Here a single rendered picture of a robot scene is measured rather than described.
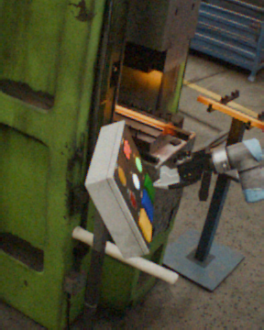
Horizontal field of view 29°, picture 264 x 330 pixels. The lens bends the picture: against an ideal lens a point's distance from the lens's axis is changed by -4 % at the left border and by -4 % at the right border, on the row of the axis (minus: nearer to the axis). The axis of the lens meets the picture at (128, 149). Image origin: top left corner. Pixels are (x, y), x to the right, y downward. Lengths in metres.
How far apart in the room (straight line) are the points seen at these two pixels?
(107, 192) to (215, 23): 4.70
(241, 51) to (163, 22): 4.12
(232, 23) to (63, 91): 4.26
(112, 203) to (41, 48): 0.68
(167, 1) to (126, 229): 0.78
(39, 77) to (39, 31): 0.17
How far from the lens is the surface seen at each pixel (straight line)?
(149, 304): 2.72
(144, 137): 2.07
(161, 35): 1.83
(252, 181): 1.63
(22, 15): 1.89
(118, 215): 1.46
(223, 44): 5.97
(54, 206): 2.01
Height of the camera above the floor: 1.95
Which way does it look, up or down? 29 degrees down
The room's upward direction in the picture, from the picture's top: 9 degrees clockwise
